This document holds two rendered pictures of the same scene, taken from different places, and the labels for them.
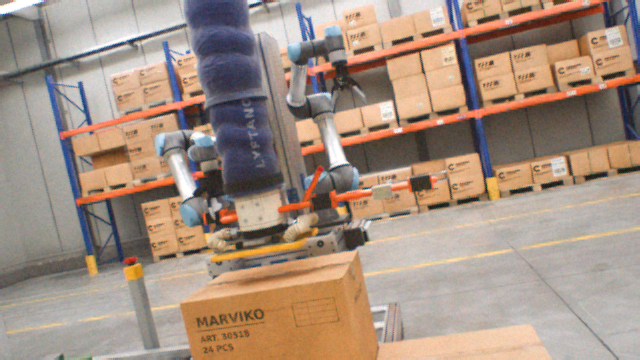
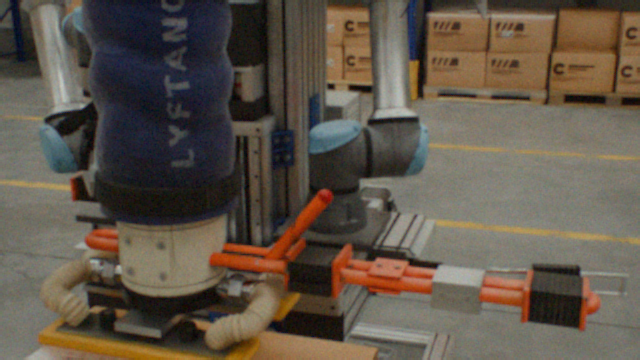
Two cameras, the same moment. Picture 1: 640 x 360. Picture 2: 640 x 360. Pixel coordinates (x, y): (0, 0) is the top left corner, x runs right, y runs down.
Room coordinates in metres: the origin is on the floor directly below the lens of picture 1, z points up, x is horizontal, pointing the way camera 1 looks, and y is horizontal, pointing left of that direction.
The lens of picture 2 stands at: (0.63, -0.10, 1.68)
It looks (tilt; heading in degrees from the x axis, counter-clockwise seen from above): 19 degrees down; 6
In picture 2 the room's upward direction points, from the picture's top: straight up
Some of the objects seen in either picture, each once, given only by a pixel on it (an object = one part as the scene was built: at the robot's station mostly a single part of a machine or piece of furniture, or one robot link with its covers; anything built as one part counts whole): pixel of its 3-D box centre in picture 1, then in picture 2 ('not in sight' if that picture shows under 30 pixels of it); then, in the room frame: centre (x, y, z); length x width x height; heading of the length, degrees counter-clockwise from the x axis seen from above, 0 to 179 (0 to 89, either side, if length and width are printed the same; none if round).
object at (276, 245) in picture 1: (257, 245); (147, 332); (1.72, 0.27, 1.08); 0.34 x 0.10 x 0.05; 77
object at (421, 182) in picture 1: (420, 182); (555, 299); (1.68, -0.33, 1.18); 0.08 x 0.07 x 0.05; 77
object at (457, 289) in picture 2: (382, 191); (458, 289); (1.71, -0.20, 1.18); 0.07 x 0.07 x 0.04; 77
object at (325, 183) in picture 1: (318, 186); (337, 152); (2.35, 0.02, 1.20); 0.13 x 0.12 x 0.14; 105
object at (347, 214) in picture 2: (322, 210); (334, 202); (2.35, 0.03, 1.09); 0.15 x 0.15 x 0.10
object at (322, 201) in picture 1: (324, 201); (318, 267); (1.76, 0.01, 1.18); 0.10 x 0.08 x 0.06; 167
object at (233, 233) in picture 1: (263, 230); (175, 284); (1.82, 0.25, 1.12); 0.34 x 0.25 x 0.06; 77
